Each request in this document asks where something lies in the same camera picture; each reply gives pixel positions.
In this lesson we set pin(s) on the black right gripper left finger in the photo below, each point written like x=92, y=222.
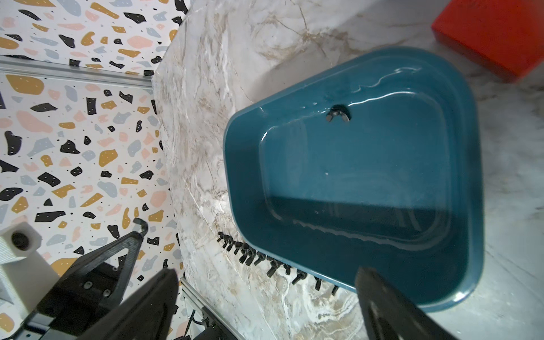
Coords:
x=146, y=314

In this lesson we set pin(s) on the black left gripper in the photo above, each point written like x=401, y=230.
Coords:
x=90, y=289

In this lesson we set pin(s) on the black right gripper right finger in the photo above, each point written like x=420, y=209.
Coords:
x=388, y=314

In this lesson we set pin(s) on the twelfth black wing nut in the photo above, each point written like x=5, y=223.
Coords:
x=222, y=236

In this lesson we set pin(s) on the teal plastic storage box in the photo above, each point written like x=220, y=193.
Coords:
x=398, y=189

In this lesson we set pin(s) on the aluminium corner profile left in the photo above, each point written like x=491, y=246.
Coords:
x=26, y=67

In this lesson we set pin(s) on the red block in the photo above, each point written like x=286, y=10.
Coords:
x=504, y=37

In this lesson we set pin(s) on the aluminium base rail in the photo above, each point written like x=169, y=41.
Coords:
x=203, y=321

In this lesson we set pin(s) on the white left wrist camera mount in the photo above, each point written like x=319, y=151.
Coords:
x=26, y=277

